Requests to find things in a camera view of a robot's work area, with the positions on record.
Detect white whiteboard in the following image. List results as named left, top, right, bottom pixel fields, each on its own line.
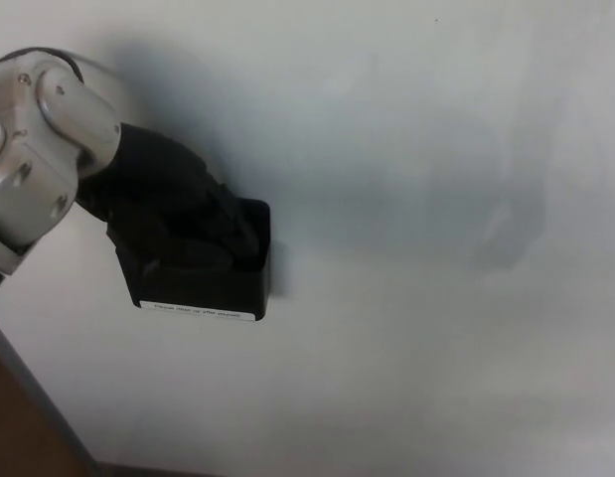
left=0, top=0, right=615, bottom=477

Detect black magnetic marker holder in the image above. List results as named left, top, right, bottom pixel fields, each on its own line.
left=115, top=198, right=272, bottom=323

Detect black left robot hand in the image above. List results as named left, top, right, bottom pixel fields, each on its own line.
left=75, top=121, right=262, bottom=273

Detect brown wooden panel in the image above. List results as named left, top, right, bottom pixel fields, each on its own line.
left=0, top=347, right=73, bottom=477

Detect grey whiteboard frame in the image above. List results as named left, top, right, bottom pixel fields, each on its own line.
left=0, top=317, right=103, bottom=477

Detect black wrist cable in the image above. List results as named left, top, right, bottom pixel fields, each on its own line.
left=16, top=46, right=89, bottom=83

